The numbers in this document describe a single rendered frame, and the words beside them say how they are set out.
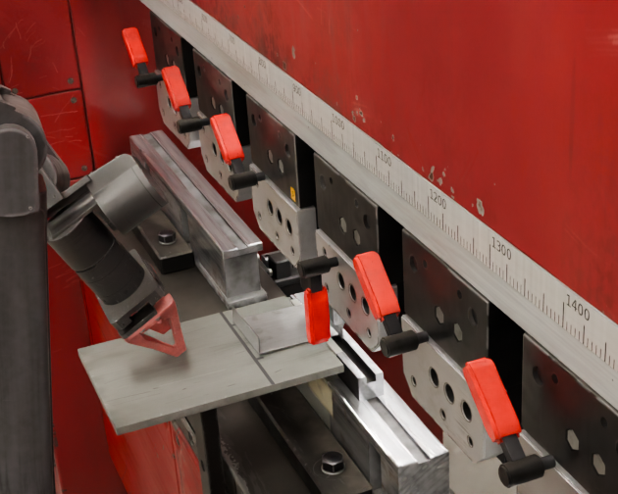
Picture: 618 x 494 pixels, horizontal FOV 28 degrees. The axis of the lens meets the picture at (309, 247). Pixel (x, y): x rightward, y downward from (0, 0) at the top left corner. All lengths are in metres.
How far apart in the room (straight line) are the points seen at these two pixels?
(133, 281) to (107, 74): 0.88
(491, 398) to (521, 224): 0.13
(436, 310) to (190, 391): 0.40
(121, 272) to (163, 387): 0.14
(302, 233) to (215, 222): 0.48
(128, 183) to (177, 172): 0.71
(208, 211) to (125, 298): 0.53
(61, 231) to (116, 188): 0.07
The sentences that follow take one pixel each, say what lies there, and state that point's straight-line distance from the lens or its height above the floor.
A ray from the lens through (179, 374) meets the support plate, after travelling 1.39.
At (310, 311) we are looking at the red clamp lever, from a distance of 1.24.
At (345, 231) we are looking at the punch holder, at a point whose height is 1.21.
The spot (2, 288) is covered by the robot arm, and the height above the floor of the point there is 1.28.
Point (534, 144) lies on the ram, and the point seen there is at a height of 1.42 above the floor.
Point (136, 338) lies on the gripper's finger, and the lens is 1.34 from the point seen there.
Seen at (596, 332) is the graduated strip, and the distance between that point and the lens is 0.83.
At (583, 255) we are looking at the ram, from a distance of 0.83.
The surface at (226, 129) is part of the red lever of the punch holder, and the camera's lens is 1.42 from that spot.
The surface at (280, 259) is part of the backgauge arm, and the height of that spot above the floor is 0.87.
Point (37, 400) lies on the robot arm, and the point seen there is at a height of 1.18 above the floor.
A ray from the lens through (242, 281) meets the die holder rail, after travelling 1.77.
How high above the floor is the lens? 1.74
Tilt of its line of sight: 27 degrees down
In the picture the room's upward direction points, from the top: 4 degrees counter-clockwise
